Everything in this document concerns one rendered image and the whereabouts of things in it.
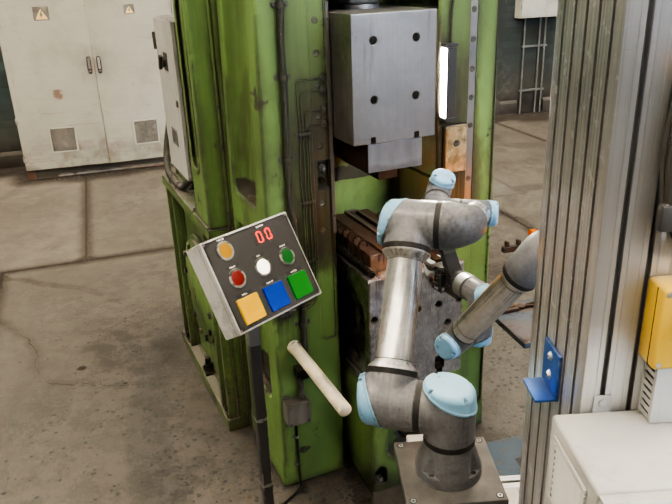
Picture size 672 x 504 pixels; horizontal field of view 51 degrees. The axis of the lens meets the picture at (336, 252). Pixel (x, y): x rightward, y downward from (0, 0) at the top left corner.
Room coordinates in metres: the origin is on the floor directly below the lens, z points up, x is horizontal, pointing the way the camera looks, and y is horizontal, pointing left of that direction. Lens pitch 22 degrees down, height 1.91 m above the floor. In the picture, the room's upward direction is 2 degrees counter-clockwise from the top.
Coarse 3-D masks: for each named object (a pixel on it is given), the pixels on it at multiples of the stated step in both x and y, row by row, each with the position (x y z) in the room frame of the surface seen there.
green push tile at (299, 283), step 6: (288, 276) 1.93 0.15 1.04; (294, 276) 1.94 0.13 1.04; (300, 276) 1.95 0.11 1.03; (306, 276) 1.97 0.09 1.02; (288, 282) 1.92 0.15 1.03; (294, 282) 1.93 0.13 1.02; (300, 282) 1.94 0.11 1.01; (306, 282) 1.96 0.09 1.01; (294, 288) 1.92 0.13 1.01; (300, 288) 1.93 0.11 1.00; (306, 288) 1.94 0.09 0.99; (312, 288) 1.96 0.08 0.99; (294, 294) 1.91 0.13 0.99; (300, 294) 1.92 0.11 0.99; (306, 294) 1.93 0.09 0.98
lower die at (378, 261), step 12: (336, 216) 2.60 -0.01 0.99; (348, 216) 2.60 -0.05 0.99; (372, 216) 2.58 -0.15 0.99; (336, 228) 2.49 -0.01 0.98; (360, 228) 2.46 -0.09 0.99; (372, 228) 2.43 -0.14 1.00; (336, 240) 2.47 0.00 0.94; (372, 240) 2.33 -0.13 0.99; (360, 252) 2.28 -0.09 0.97; (372, 252) 2.24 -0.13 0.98; (372, 264) 2.22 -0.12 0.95; (384, 264) 2.23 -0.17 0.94
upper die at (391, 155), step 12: (336, 144) 2.44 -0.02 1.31; (348, 144) 2.35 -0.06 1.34; (372, 144) 2.22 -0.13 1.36; (384, 144) 2.24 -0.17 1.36; (396, 144) 2.25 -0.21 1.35; (408, 144) 2.27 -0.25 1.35; (420, 144) 2.29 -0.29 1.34; (348, 156) 2.35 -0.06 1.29; (360, 156) 2.26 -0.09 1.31; (372, 156) 2.22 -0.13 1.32; (384, 156) 2.24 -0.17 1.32; (396, 156) 2.25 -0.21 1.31; (408, 156) 2.27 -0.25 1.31; (420, 156) 2.29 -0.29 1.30; (360, 168) 2.27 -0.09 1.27; (372, 168) 2.22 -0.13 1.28; (384, 168) 2.24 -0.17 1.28; (396, 168) 2.25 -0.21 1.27
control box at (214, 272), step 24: (216, 240) 1.86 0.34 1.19; (240, 240) 1.91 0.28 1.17; (264, 240) 1.96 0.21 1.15; (288, 240) 2.01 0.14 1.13; (192, 264) 1.85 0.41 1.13; (216, 264) 1.81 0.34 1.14; (240, 264) 1.86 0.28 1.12; (288, 264) 1.96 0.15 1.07; (216, 288) 1.78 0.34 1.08; (240, 288) 1.81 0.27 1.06; (288, 288) 1.91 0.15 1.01; (216, 312) 1.79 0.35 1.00; (240, 312) 1.77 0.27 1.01
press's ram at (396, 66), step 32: (352, 32) 2.20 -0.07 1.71; (384, 32) 2.24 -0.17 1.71; (416, 32) 2.29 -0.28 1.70; (352, 64) 2.20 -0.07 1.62; (384, 64) 2.24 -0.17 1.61; (416, 64) 2.28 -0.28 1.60; (352, 96) 2.20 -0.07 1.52; (384, 96) 2.24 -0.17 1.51; (416, 96) 2.29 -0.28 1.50; (352, 128) 2.20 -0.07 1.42; (384, 128) 2.24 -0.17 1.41; (416, 128) 2.28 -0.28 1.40
